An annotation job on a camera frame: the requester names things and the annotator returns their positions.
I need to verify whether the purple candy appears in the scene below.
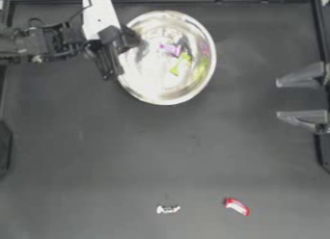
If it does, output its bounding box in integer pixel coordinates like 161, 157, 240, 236
157, 40, 184, 58

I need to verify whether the green candy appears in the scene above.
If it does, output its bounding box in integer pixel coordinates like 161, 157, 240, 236
167, 52, 193, 77

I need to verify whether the red candy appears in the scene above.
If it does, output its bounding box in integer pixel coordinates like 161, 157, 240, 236
223, 197, 251, 217

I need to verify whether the steel bowl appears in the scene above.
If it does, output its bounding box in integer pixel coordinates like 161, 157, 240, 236
115, 9, 217, 106

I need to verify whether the black and white wrapped candy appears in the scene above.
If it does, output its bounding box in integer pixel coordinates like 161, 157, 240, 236
155, 203, 181, 216

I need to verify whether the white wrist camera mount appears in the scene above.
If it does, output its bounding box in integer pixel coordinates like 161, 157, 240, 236
80, 0, 125, 42

